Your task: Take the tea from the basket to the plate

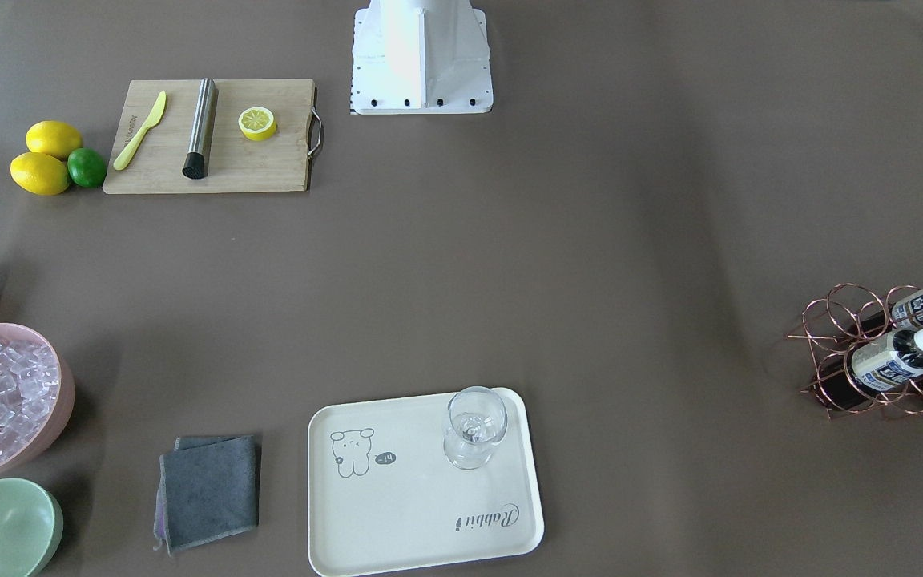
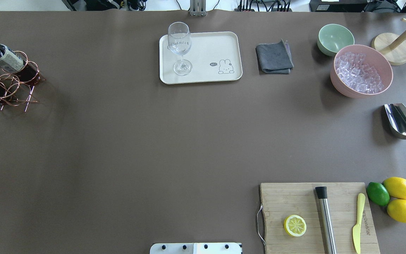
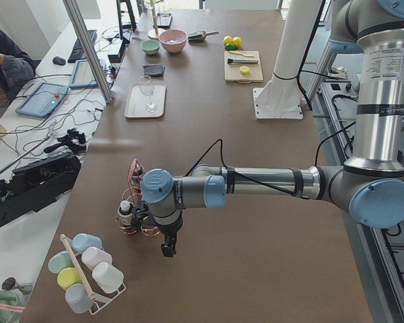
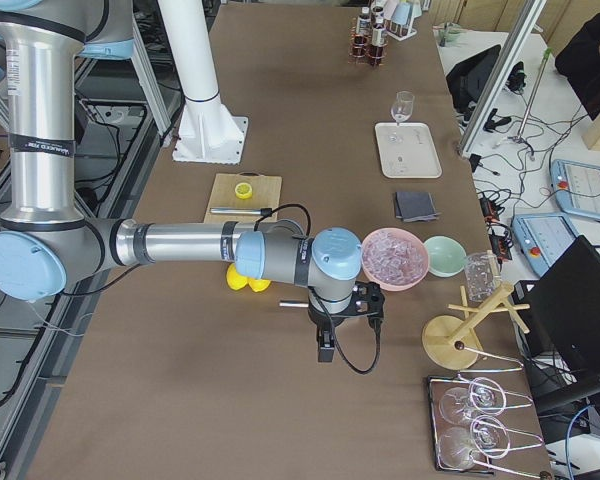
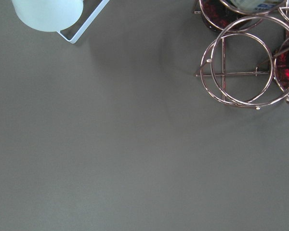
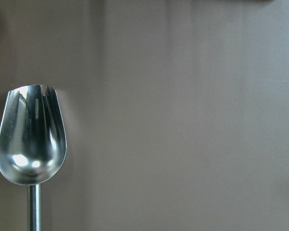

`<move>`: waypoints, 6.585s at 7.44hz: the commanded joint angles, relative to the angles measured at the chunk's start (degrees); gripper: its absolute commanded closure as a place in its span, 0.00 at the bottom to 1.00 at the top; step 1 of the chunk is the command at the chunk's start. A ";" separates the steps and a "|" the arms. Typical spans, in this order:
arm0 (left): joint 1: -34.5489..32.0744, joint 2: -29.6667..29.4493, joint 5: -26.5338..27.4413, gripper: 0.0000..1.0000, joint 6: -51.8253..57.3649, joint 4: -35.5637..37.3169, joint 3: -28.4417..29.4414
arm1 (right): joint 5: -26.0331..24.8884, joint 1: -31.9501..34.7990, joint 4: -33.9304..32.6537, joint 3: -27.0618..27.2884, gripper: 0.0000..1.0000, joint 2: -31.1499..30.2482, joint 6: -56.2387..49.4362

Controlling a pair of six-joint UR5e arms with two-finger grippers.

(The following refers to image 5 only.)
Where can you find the tea bottle at basket end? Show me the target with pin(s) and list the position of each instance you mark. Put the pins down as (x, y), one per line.
(218, 14)

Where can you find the copper wire bottle basket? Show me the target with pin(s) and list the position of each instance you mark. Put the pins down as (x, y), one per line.
(238, 68)

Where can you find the white cup drying rack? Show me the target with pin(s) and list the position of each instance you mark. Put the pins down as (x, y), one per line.
(91, 9)

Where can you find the tea bottle by robot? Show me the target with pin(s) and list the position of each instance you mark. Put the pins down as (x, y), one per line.
(281, 56)

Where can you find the white plastic cup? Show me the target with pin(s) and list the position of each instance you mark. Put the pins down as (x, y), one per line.
(48, 15)

